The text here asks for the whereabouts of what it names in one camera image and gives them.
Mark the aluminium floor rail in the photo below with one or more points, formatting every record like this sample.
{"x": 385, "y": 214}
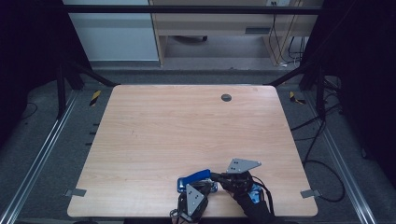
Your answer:
{"x": 358, "y": 205}
{"x": 42, "y": 155}

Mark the light wooden desk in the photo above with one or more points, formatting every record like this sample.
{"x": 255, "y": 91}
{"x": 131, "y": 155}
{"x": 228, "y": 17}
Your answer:
{"x": 211, "y": 26}

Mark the black metal frame crossbar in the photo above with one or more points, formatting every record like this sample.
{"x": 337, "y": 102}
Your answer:
{"x": 186, "y": 9}

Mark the white cabinet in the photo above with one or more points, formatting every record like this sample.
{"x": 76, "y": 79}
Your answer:
{"x": 115, "y": 37}

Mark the black curtain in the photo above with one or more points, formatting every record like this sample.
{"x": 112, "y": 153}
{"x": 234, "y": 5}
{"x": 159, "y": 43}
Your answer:
{"x": 28, "y": 46}
{"x": 364, "y": 62}

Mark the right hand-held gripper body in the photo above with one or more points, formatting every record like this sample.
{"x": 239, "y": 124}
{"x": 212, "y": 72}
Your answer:
{"x": 239, "y": 174}

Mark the black metal frame leg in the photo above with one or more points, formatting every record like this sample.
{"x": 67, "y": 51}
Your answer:
{"x": 320, "y": 90}
{"x": 61, "y": 90}

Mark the person's right hand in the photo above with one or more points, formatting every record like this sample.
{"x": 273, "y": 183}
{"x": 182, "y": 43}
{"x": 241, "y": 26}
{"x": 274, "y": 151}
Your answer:
{"x": 237, "y": 195}

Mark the blue stapler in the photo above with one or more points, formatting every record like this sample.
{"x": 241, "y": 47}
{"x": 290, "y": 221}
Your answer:
{"x": 193, "y": 178}

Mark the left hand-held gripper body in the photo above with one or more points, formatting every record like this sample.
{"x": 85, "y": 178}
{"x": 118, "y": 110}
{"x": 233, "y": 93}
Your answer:
{"x": 194, "y": 202}

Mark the yellow black tape strip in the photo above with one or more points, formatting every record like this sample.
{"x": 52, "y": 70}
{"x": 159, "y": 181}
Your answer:
{"x": 292, "y": 97}

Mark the person's left hand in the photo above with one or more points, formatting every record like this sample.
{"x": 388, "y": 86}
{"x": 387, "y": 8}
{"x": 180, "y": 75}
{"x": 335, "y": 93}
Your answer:
{"x": 178, "y": 221}

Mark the grey round table grommet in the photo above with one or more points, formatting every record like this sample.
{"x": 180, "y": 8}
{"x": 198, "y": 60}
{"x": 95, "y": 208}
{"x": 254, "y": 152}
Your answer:
{"x": 226, "y": 97}

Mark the grey table bracket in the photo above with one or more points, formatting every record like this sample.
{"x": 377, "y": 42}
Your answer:
{"x": 310, "y": 193}
{"x": 75, "y": 192}

